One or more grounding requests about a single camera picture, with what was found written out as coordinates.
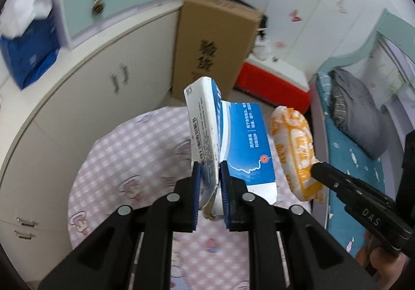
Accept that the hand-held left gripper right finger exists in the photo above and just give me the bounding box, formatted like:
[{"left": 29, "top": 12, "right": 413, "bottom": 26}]
[{"left": 219, "top": 161, "right": 378, "bottom": 290}]

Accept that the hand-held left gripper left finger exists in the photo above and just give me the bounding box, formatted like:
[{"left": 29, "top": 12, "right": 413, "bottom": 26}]
[{"left": 39, "top": 162, "right": 202, "bottom": 290}]

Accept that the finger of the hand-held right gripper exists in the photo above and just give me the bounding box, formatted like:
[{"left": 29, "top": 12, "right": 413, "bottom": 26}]
[{"left": 310, "top": 162, "right": 415, "bottom": 253}]

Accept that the orange snack packet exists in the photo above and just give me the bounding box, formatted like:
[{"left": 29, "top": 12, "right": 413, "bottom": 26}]
[{"left": 270, "top": 106, "right": 325, "bottom": 202}]

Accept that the blue and white medicine box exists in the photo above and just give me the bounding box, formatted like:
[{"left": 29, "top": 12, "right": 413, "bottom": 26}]
[{"left": 184, "top": 76, "right": 279, "bottom": 221}]

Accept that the person's right hand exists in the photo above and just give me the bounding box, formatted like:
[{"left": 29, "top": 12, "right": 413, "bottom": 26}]
[{"left": 369, "top": 246, "right": 407, "bottom": 278}]

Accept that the bed with teal sheet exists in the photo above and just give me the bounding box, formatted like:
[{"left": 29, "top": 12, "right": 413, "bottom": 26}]
[{"left": 308, "top": 8, "right": 415, "bottom": 255}]

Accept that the grey blanket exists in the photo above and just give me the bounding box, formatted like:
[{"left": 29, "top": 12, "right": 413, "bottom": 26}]
[{"left": 328, "top": 67, "right": 391, "bottom": 159}]

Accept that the pink checkered tablecloth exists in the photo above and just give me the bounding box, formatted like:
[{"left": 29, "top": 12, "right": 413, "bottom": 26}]
[{"left": 66, "top": 105, "right": 312, "bottom": 290}]

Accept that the red cooler box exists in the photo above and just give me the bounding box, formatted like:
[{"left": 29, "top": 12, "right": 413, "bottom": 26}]
[{"left": 234, "top": 58, "right": 311, "bottom": 114}]

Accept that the white cabinet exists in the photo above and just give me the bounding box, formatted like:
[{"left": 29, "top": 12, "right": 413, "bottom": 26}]
[{"left": 0, "top": 2, "right": 182, "bottom": 245}]

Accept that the white crumpled cloth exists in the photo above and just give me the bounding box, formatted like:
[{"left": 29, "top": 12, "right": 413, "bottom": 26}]
[{"left": 254, "top": 38, "right": 271, "bottom": 61}]

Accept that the tall cardboard box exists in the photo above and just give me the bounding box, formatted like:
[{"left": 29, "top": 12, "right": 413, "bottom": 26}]
[{"left": 171, "top": 0, "right": 264, "bottom": 99}]

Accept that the blue bag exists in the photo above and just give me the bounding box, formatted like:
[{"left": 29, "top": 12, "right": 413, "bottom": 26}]
[{"left": 0, "top": 13, "right": 60, "bottom": 90}]

